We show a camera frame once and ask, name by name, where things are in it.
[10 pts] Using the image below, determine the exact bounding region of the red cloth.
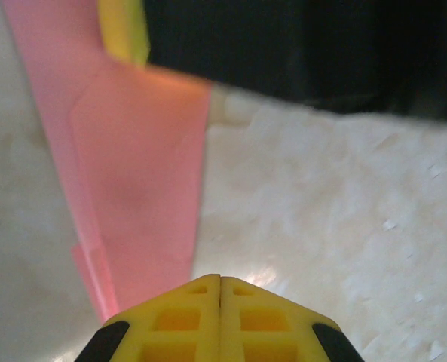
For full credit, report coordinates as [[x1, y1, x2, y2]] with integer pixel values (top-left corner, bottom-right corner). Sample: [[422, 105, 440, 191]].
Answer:
[[0, 0, 213, 326]]

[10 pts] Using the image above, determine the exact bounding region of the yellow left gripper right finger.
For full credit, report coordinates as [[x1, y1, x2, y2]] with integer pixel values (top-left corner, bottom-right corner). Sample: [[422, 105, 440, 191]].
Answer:
[[220, 277, 366, 362]]

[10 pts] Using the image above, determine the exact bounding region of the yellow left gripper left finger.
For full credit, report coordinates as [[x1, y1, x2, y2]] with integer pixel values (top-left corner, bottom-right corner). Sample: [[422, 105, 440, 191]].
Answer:
[[79, 274, 221, 362]]

